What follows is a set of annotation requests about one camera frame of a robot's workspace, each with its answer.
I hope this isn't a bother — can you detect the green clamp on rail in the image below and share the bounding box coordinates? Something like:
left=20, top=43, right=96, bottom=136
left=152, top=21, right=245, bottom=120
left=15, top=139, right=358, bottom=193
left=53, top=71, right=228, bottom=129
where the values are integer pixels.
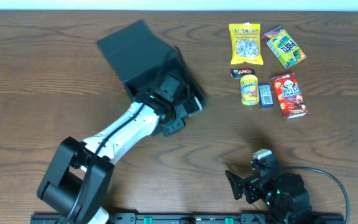
left=144, top=217, right=153, bottom=224

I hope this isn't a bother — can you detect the black mini chocolate bar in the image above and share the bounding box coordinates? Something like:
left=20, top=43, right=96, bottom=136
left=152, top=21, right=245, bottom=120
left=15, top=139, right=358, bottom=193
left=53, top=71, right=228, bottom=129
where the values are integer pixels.
left=231, top=68, right=255, bottom=79

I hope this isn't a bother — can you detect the dark green box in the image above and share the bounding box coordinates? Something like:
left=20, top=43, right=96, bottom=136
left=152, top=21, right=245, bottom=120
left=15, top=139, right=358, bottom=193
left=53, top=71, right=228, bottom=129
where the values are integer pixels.
left=96, top=20, right=206, bottom=106

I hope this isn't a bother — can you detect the yellow sunflower seed bag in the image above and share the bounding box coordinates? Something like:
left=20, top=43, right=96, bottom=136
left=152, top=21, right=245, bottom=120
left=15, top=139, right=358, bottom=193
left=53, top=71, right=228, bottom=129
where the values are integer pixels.
left=229, top=22, right=264, bottom=65

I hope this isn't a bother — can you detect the red Hello Panda box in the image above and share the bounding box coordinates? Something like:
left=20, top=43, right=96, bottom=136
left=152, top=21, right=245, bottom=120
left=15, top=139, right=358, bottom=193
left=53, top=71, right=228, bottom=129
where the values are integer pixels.
left=272, top=73, right=308, bottom=119

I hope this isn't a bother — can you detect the green purple Pretz box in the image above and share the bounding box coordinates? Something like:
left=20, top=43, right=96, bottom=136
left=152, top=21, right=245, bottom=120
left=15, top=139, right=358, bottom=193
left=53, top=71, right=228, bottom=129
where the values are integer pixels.
left=262, top=26, right=307, bottom=68

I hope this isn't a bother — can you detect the yellow Mentos bottle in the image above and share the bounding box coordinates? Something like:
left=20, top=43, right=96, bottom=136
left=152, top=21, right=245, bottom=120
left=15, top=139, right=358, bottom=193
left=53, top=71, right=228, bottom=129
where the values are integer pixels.
left=240, top=74, right=259, bottom=106

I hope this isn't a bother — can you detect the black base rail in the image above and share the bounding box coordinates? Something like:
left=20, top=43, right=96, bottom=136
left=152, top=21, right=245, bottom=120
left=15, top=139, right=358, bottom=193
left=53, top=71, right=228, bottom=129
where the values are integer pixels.
left=30, top=212, right=345, bottom=224

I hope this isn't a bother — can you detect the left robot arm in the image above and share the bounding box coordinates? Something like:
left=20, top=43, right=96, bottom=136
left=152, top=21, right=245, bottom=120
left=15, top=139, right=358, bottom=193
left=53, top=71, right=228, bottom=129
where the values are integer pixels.
left=37, top=69, right=206, bottom=223

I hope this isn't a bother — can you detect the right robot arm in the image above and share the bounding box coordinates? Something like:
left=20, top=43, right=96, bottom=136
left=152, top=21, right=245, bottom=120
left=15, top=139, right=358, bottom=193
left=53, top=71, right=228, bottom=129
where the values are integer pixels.
left=225, top=155, right=325, bottom=224

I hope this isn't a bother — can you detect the blue small candy box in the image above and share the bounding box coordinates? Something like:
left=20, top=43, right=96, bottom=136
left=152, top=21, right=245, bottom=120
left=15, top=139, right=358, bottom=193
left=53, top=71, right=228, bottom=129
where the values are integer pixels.
left=259, top=83, right=273, bottom=108

